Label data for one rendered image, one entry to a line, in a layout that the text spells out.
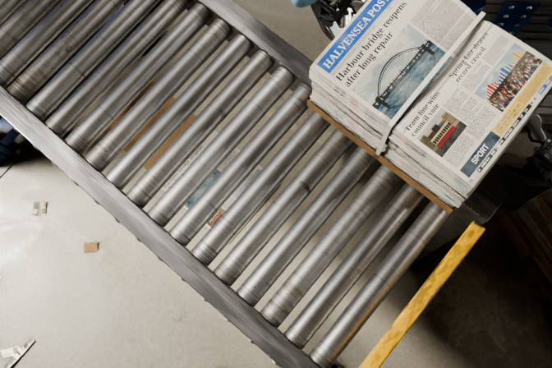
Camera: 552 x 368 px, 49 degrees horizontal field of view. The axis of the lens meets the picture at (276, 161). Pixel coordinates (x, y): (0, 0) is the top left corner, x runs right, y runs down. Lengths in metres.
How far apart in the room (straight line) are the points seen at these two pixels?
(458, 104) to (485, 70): 0.08
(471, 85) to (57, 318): 1.58
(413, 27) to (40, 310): 1.58
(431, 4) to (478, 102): 0.21
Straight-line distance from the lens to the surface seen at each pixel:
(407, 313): 1.26
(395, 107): 1.12
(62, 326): 2.22
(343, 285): 1.27
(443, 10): 1.22
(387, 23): 1.18
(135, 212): 1.34
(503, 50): 1.21
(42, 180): 2.33
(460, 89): 1.16
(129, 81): 1.44
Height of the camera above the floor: 2.07
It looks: 74 degrees down
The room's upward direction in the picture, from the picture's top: 10 degrees counter-clockwise
